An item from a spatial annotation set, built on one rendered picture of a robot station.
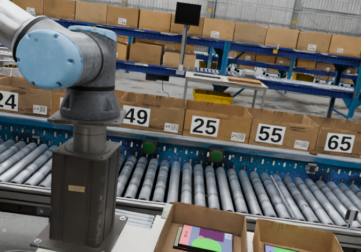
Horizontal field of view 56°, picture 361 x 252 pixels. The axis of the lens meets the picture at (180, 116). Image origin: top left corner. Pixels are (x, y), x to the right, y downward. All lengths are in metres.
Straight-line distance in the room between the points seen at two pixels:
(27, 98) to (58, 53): 1.33
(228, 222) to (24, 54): 0.93
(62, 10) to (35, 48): 5.99
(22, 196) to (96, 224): 0.56
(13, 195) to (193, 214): 0.80
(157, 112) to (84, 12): 4.91
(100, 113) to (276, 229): 0.78
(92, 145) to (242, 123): 1.11
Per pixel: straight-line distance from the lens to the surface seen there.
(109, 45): 1.08
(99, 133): 1.13
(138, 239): 1.32
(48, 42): 0.90
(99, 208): 1.17
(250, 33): 6.55
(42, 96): 2.16
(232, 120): 2.02
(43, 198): 1.65
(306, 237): 1.43
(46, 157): 1.99
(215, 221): 1.39
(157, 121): 2.02
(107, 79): 1.08
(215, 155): 2.00
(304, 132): 2.13
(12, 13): 1.02
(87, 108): 1.07
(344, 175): 2.28
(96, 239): 1.24
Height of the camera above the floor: 1.50
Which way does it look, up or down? 14 degrees down
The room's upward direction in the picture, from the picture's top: 7 degrees clockwise
